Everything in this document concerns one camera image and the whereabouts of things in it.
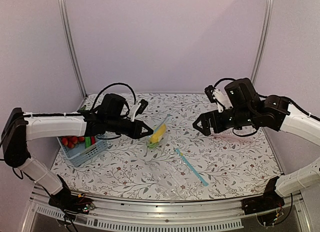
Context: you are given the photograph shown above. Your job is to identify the right aluminium frame post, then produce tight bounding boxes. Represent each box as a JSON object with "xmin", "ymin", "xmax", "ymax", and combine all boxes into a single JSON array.
[{"xmin": 250, "ymin": 0, "xmax": 274, "ymax": 84}]

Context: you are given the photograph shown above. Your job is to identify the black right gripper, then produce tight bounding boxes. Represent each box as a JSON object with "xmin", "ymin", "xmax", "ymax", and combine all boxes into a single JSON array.
[{"xmin": 193, "ymin": 106, "xmax": 256, "ymax": 135}]

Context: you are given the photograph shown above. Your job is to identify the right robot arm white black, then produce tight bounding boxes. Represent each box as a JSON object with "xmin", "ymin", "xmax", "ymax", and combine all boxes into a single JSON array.
[{"xmin": 192, "ymin": 78, "xmax": 320, "ymax": 227}]

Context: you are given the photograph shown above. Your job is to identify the short green bitter gourd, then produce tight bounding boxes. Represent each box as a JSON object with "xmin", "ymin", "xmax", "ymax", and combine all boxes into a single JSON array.
[{"xmin": 146, "ymin": 142, "xmax": 159, "ymax": 149}]

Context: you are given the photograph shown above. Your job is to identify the aluminium frame post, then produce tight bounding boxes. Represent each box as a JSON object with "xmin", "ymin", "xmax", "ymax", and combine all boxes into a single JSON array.
[
  {"xmin": 58, "ymin": 0, "xmax": 88, "ymax": 98},
  {"xmin": 250, "ymin": 0, "xmax": 274, "ymax": 84}
]

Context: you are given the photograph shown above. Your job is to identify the left aluminium frame post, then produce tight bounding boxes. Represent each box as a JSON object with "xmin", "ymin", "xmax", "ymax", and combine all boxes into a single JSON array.
[{"xmin": 58, "ymin": 0, "xmax": 88, "ymax": 98}]

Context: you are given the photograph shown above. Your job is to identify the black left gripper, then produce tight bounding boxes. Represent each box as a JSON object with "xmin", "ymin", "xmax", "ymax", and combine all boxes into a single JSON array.
[{"xmin": 106, "ymin": 116, "xmax": 153, "ymax": 139}]

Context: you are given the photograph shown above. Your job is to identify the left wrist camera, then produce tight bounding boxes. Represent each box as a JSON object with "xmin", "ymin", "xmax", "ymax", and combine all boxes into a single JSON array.
[{"xmin": 128, "ymin": 99, "xmax": 149, "ymax": 122}]

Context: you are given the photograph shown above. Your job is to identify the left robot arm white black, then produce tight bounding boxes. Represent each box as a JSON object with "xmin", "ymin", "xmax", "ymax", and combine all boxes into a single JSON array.
[{"xmin": 0, "ymin": 94, "xmax": 154, "ymax": 214}]

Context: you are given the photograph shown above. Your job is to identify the clear bag blue zipper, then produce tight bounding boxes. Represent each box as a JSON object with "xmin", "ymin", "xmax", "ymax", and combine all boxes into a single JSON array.
[
  {"xmin": 145, "ymin": 148, "xmax": 209, "ymax": 203},
  {"xmin": 143, "ymin": 114, "xmax": 172, "ymax": 158}
]

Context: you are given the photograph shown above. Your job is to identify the floral table mat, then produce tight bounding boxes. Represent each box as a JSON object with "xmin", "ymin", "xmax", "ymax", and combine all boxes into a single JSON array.
[{"xmin": 51, "ymin": 94, "xmax": 282, "ymax": 200}]

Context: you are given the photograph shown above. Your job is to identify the light blue plastic basket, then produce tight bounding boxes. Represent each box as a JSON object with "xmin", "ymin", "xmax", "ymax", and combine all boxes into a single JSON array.
[{"xmin": 57, "ymin": 136, "xmax": 108, "ymax": 167}]

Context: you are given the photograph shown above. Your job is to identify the long green cucumber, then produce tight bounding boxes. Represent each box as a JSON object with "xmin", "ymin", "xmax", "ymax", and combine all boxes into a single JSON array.
[{"xmin": 84, "ymin": 137, "xmax": 92, "ymax": 148}]

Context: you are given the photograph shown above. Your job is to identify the red cherry bunch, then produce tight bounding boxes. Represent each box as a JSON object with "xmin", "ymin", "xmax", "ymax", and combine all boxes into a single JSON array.
[{"xmin": 61, "ymin": 136, "xmax": 85, "ymax": 149}]

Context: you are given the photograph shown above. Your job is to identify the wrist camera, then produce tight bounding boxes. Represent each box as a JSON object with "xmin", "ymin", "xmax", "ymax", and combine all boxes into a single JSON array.
[
  {"xmin": 128, "ymin": 99, "xmax": 149, "ymax": 122},
  {"xmin": 204, "ymin": 85, "xmax": 233, "ymax": 113}
]

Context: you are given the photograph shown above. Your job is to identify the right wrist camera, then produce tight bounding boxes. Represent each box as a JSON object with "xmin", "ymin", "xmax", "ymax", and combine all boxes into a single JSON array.
[{"xmin": 204, "ymin": 85, "xmax": 233, "ymax": 113}]

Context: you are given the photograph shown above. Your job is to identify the yellow mango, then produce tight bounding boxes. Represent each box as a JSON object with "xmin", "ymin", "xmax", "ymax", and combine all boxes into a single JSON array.
[{"xmin": 149, "ymin": 124, "xmax": 167, "ymax": 143}]

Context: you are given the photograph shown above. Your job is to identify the red chili pepper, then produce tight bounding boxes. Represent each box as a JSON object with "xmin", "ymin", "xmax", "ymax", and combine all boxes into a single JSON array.
[{"xmin": 90, "ymin": 136, "xmax": 96, "ymax": 145}]

